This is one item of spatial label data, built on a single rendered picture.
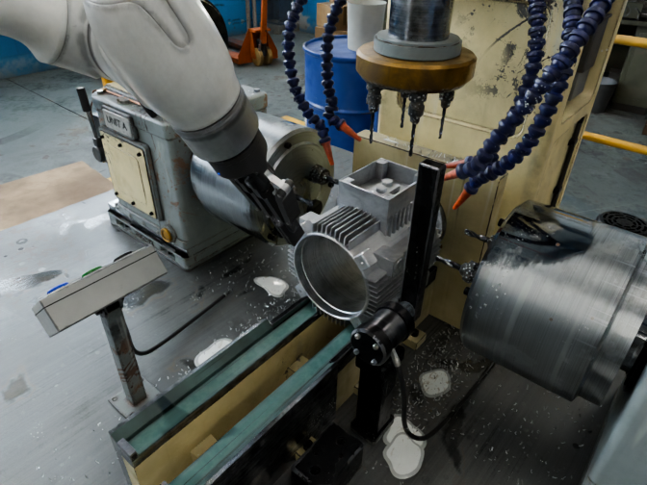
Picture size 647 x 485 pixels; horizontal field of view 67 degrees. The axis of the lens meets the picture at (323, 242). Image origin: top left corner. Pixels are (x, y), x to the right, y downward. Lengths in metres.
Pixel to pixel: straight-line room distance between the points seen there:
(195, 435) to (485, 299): 0.46
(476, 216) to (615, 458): 0.42
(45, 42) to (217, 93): 0.19
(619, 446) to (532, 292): 0.21
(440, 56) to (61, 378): 0.84
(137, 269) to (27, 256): 0.65
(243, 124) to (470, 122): 0.55
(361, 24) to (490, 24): 1.96
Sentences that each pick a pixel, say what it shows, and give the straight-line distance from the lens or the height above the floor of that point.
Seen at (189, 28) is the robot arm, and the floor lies 1.42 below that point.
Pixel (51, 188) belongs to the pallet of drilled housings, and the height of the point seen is 0.15.
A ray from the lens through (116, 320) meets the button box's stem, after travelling 0.80.
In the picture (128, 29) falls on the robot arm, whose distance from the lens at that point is 0.48.
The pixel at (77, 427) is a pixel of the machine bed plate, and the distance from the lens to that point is 0.95.
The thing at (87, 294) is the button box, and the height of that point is 1.07.
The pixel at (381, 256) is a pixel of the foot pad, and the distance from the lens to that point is 0.75.
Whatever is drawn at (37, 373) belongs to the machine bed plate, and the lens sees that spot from 1.06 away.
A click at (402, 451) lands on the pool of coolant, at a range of 0.85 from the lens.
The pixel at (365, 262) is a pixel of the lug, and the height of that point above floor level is 1.08.
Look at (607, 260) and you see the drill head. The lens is 0.70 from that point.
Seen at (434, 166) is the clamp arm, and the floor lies 1.25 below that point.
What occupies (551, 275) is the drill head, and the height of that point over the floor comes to 1.13.
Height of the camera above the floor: 1.51
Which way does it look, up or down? 34 degrees down
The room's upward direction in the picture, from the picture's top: 1 degrees clockwise
